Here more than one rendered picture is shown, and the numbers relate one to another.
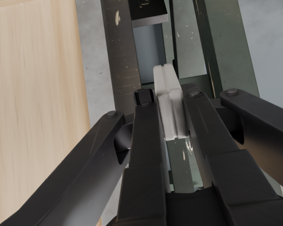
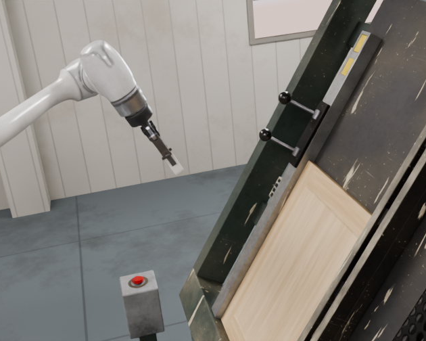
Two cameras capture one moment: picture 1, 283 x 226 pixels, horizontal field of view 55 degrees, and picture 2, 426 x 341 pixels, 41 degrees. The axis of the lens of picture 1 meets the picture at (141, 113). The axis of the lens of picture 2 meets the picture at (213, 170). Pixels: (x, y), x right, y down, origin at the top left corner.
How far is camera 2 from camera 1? 1.62 m
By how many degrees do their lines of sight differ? 71
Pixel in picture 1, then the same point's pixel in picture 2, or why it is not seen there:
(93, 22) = (232, 274)
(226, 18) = (218, 225)
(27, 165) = (297, 233)
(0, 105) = (282, 279)
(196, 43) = not seen: hidden behind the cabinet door
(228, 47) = (225, 212)
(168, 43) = not seen: outside the picture
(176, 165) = not seen: hidden behind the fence
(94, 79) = (250, 245)
